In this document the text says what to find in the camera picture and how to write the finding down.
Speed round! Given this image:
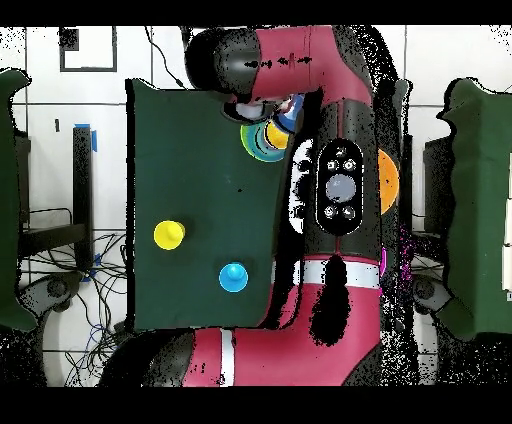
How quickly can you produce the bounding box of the green plastic bowl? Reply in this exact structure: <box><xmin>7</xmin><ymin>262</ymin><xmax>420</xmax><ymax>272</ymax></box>
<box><xmin>240</xmin><ymin>121</ymin><xmax>288</xmax><ymax>164</ymax></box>

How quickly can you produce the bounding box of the light blue plastic bowl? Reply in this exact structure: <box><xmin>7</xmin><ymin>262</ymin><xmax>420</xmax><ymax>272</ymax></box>
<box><xmin>243</xmin><ymin>121</ymin><xmax>286</xmax><ymax>161</ymax></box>

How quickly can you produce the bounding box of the yellow plastic cup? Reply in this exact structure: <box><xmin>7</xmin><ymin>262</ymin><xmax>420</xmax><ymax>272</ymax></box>
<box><xmin>265</xmin><ymin>119</ymin><xmax>290</xmax><ymax>150</ymax></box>
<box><xmin>153</xmin><ymin>220</ymin><xmax>186</xmax><ymax>252</ymax></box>

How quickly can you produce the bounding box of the dark blue plastic bowl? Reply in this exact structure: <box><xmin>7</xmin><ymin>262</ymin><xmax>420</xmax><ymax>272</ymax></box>
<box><xmin>274</xmin><ymin>93</ymin><xmax>306</xmax><ymax>134</ymax></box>

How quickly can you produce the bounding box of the dark green table cloth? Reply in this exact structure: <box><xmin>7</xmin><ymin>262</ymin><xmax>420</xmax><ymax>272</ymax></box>
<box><xmin>125</xmin><ymin>78</ymin><xmax>411</xmax><ymax>334</ymax></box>

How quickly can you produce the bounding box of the light blue plastic cup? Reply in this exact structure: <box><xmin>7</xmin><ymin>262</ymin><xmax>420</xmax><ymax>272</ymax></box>
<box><xmin>218</xmin><ymin>262</ymin><xmax>250</xmax><ymax>294</ymax></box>

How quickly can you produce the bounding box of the large yellow-orange plastic bowl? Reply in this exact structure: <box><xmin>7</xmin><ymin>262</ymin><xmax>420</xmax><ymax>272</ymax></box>
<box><xmin>377</xmin><ymin>148</ymin><xmax>401</xmax><ymax>216</ymax></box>

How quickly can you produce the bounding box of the blue tape strip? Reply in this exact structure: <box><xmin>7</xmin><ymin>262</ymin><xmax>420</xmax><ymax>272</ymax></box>
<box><xmin>74</xmin><ymin>122</ymin><xmax>98</xmax><ymax>153</ymax></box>

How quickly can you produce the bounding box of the green cloth side table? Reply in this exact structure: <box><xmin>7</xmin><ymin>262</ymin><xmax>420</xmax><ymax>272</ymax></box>
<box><xmin>0</xmin><ymin>68</ymin><xmax>37</xmax><ymax>333</ymax></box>
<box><xmin>435</xmin><ymin>77</ymin><xmax>512</xmax><ymax>341</ymax></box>

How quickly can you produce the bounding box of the tangle of cables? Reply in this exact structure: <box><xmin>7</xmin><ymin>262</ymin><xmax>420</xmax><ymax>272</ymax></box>
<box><xmin>19</xmin><ymin>229</ymin><xmax>133</xmax><ymax>387</ymax></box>

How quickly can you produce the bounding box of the black stand post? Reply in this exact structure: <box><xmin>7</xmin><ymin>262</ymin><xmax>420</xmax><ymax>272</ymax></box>
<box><xmin>17</xmin><ymin>126</ymin><xmax>95</xmax><ymax>273</ymax></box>

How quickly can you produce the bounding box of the thin black cable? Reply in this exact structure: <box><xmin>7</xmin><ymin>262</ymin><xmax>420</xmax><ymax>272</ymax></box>
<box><xmin>143</xmin><ymin>25</ymin><xmax>188</xmax><ymax>90</ymax></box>

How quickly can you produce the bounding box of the black square floor frame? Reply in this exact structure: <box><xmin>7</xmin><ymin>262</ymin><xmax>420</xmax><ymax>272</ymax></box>
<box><xmin>58</xmin><ymin>26</ymin><xmax>118</xmax><ymax>74</ymax></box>

